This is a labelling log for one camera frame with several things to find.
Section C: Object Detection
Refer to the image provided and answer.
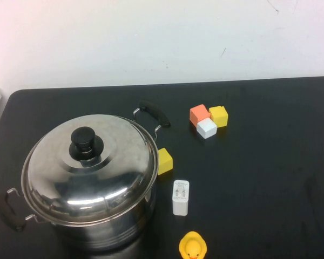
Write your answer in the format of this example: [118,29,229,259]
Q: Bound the steel pot lid black knob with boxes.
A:
[21,113,159,224]

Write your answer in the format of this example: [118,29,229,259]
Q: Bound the yellow cube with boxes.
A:
[208,105,229,128]
[157,147,174,176]

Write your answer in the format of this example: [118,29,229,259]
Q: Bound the orange cube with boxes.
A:
[189,104,212,126]

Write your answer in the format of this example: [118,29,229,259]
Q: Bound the white cube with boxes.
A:
[196,117,218,140]

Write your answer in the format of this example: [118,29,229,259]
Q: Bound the white plug charger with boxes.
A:
[172,179,191,216]

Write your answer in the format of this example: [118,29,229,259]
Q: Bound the yellow rubber duck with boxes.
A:
[179,231,208,259]

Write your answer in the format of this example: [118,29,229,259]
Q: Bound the stainless steel pot black handles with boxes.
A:
[0,100,171,251]

